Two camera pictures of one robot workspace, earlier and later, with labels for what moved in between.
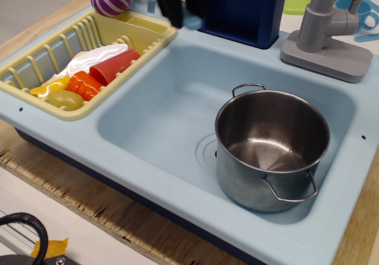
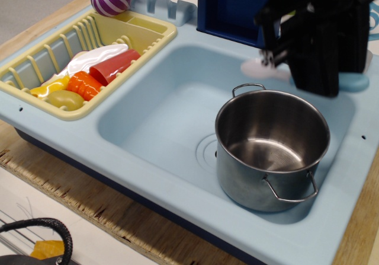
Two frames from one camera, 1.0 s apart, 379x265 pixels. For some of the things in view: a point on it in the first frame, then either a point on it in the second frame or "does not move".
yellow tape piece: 55,248 does not move
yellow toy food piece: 42,91 does not move
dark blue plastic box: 250,12 does not move
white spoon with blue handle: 192,21 → 348,82
